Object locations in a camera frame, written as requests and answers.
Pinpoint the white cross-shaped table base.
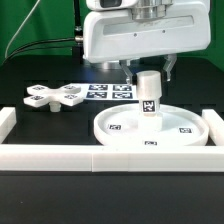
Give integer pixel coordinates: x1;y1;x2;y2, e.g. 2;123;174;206
23;83;84;112

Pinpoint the white sheet with markers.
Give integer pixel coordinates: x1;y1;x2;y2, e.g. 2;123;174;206
77;83;138;101

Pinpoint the white cable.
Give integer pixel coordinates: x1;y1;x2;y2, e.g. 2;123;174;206
4;0;42;60

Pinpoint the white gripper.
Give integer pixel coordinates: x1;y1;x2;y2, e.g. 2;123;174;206
83;0;211;85

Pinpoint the white round table top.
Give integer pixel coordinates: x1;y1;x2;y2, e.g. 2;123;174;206
94;103;209;147

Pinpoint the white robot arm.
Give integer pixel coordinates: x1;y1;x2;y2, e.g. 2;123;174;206
83;0;211;84

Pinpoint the black cable bundle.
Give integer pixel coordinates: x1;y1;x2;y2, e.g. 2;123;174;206
1;37;84;66

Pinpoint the black vertical cable connector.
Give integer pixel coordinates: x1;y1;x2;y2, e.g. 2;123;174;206
73;0;83;37

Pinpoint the white U-shaped boundary frame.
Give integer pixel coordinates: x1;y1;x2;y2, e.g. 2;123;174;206
0;107;224;172

